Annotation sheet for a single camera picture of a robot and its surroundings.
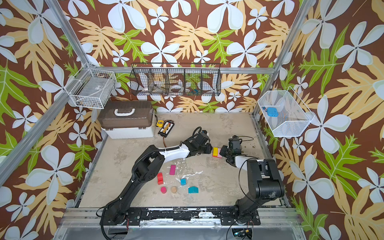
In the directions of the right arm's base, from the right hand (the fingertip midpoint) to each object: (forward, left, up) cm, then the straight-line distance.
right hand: (222, 148), depth 98 cm
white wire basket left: (+22, +79, +32) cm, 88 cm away
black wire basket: (+37, +28, +29) cm, 55 cm away
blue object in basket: (+10, -27, +23) cm, 37 cm away
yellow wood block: (-3, +5, +1) cm, 6 cm away
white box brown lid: (+11, +62, +18) cm, 65 cm away
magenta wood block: (-15, +32, -1) cm, 35 cm away
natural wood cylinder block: (-26, +31, -1) cm, 40 cm away
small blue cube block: (-22, +26, 0) cm, 34 cm away
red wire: (+7, +40, -2) cm, 41 cm away
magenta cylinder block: (-26, +37, -1) cm, 45 cm away
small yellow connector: (+22, +44, 0) cm, 50 cm away
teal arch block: (-26, +20, -1) cm, 33 cm away
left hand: (+2, +7, 0) cm, 7 cm away
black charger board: (+16, +40, -1) cm, 43 cm away
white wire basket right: (+8, -33, +24) cm, 42 cm away
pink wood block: (-5, +3, 0) cm, 6 cm away
